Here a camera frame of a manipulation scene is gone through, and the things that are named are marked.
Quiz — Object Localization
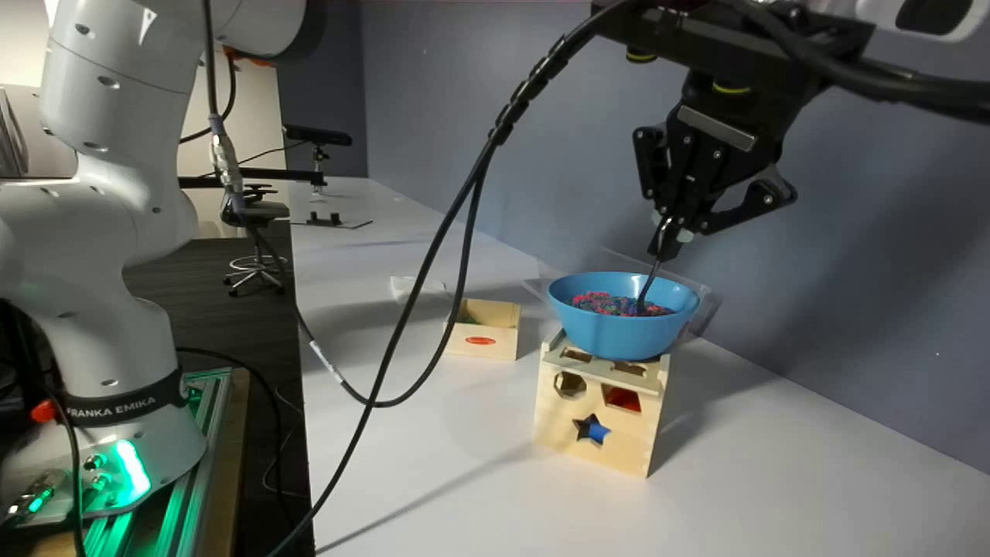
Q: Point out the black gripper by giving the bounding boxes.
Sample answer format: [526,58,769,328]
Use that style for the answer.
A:
[632,70,794,258]

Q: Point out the metal spoon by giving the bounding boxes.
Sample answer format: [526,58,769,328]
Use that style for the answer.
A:
[633,257,663,316]

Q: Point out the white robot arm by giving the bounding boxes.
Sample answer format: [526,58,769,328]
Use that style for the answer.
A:
[0,0,987,517]

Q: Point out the colourful beads in bowl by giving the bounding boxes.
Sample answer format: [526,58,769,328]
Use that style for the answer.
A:
[572,291,671,316]

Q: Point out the blue plastic bowl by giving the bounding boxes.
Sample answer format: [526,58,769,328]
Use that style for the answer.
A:
[548,272,698,359]

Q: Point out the small wooden crate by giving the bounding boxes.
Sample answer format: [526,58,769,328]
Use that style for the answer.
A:
[445,298,524,363]

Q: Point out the wooden shape sorter box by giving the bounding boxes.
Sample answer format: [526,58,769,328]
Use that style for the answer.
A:
[534,333,671,475]

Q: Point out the crumpled clear plastic bag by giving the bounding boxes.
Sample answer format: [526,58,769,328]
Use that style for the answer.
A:
[386,272,445,300]

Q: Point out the black office chair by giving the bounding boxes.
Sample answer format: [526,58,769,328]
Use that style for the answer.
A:
[209,138,297,300]

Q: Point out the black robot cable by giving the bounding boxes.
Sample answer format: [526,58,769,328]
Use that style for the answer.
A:
[197,0,990,557]

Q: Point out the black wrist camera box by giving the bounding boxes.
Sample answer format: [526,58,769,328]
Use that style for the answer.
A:
[590,0,873,89]

